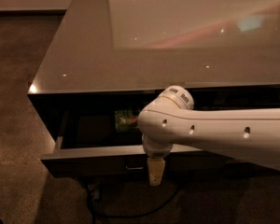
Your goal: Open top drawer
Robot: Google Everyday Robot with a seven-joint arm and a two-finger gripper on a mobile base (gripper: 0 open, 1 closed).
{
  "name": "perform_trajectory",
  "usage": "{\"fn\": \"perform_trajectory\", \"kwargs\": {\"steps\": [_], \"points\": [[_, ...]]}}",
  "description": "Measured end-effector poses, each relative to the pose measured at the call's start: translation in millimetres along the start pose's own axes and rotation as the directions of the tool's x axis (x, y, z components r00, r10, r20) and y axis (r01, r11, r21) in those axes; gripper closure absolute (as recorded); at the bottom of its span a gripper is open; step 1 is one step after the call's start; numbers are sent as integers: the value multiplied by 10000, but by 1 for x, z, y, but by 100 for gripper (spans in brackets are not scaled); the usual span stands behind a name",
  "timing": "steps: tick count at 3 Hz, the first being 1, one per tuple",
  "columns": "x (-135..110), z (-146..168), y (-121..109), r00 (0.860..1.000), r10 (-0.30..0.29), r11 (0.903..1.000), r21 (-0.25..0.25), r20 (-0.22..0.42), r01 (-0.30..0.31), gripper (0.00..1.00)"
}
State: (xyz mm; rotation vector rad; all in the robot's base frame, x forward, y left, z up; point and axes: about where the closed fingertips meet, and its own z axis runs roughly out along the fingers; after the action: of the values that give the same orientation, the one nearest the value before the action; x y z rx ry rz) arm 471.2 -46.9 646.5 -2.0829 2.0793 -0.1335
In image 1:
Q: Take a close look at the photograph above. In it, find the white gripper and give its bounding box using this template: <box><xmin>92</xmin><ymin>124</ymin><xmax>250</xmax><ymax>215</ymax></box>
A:
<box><xmin>142</xmin><ymin>134</ymin><xmax>173</xmax><ymax>187</ymax></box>

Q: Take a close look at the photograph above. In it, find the grey drawer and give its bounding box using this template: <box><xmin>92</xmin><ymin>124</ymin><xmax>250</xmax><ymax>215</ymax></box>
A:
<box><xmin>40</xmin><ymin>107</ymin><xmax>231</xmax><ymax>179</ymax></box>

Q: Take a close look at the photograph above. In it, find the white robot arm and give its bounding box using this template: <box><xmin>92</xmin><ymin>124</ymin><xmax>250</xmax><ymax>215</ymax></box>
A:
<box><xmin>137</xmin><ymin>86</ymin><xmax>280</xmax><ymax>186</ymax></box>

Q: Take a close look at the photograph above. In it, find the grey drawer cabinet counter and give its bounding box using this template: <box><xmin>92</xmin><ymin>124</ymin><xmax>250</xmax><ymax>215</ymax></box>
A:
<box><xmin>27</xmin><ymin>0</ymin><xmax>280</xmax><ymax>147</ymax></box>

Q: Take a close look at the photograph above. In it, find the top right drawer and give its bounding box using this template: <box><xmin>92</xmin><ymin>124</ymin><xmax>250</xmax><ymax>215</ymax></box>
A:
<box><xmin>190</xmin><ymin>87</ymin><xmax>280</xmax><ymax>111</ymax></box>

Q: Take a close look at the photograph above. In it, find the green snack bag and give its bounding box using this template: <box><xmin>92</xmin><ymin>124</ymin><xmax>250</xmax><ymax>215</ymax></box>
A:
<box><xmin>115</xmin><ymin>109</ymin><xmax>137</xmax><ymax>133</ymax></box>

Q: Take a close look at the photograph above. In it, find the black power cable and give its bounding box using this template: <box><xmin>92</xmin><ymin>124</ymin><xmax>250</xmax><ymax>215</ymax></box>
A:
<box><xmin>80</xmin><ymin>177</ymin><xmax>181</xmax><ymax>224</ymax></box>

